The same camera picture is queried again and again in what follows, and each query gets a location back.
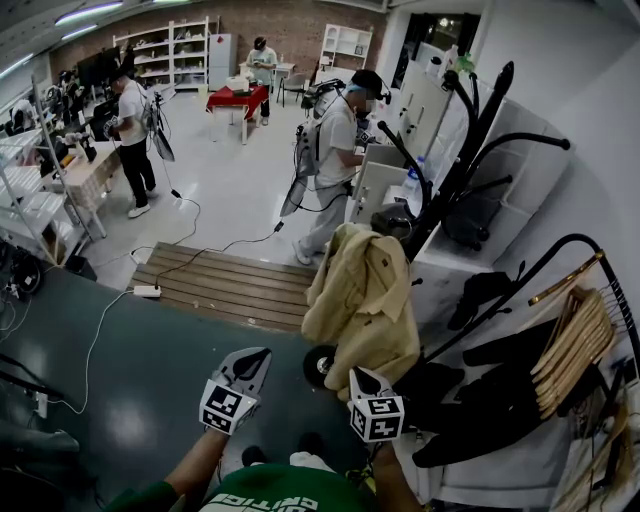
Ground person's right forearm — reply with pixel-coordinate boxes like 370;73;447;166
372;442;426;512

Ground white bookcase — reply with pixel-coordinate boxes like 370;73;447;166
318;23;374;76

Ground black hanging jacket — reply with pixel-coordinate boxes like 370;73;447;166
394;319;609;470

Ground white locker cabinet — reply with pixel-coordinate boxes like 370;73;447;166
397;59;454;161

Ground dark doorway window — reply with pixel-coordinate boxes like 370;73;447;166
392;12;481;91

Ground black cable coil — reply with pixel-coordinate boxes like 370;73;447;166
9;252;44;296

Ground black floor box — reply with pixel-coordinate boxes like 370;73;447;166
64;254;98;282

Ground black clothes rail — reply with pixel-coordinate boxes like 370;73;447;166
424;233;640;501

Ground person's right black shoe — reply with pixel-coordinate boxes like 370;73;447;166
298;432;326;456

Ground white metal shelving rack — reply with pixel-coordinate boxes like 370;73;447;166
0;74;94;266

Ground small white cabinet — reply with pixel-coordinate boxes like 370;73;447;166
348;143;409;226

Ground black metal bar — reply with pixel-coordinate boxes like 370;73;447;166
0;352;64;401

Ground white power cable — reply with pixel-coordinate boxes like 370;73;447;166
47;289;136;416

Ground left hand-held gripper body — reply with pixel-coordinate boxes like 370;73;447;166
198;346;274;436

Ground black floor cable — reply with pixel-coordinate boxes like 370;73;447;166
154;219;286;291

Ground long ceiling light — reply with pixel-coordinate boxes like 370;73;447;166
0;53;34;79
60;23;99;41
54;2;124;26

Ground black television screen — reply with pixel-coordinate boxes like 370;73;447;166
76;45;121;89

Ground clear water bottle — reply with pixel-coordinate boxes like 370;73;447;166
402;155;426;211

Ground tan khaki fabric garment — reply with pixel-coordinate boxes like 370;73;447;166
301;222;421;401

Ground table with white tablecloth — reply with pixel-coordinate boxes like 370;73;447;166
42;142;124;241

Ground wooden slatted ramp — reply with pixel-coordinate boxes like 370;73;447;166
127;241;319;334

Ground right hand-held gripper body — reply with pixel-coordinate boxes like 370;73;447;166
347;366;406;444

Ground black bag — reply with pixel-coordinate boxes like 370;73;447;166
442;192;504;251

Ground black rubber wheel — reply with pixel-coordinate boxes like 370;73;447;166
302;344;340;389

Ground white back wall shelves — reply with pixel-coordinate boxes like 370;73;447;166
112;17;210;91

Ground black coat rack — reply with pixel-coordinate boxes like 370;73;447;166
375;60;571;266

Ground person's left forearm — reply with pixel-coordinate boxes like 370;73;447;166
164;429;231;501

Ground white cubby shelf unit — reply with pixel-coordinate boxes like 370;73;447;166
414;97;574;274

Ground gold metal rod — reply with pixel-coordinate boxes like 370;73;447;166
528;251;606;307

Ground stack of wooden hangers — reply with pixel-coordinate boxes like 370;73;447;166
529;285;617;420

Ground white fridge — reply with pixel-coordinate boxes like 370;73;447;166
208;32;239;92

